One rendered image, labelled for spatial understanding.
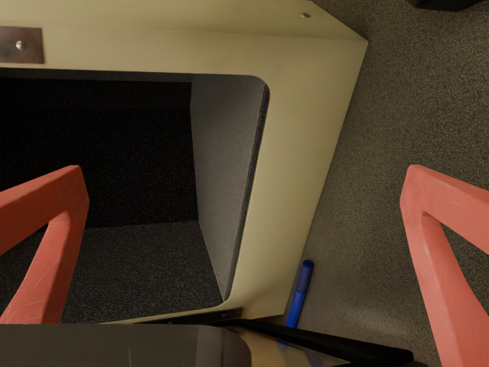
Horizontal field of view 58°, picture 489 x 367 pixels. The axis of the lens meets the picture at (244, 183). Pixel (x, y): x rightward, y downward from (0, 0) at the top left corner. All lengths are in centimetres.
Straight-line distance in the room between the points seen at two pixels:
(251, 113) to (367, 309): 18
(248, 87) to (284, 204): 11
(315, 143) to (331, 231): 8
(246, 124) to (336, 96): 8
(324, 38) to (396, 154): 10
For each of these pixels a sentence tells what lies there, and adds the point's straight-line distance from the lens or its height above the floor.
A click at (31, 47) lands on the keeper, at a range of 30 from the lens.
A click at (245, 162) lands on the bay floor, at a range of 38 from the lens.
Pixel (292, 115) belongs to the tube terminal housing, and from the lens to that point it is 35.
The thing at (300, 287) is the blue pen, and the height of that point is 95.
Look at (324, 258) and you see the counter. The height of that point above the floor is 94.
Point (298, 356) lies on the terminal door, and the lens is 29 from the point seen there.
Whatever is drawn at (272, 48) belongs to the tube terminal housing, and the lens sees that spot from 32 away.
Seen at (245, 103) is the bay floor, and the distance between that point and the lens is 38.
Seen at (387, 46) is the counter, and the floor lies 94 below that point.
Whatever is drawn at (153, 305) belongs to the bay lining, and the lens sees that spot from 48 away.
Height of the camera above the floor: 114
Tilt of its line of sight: 18 degrees down
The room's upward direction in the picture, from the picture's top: 93 degrees counter-clockwise
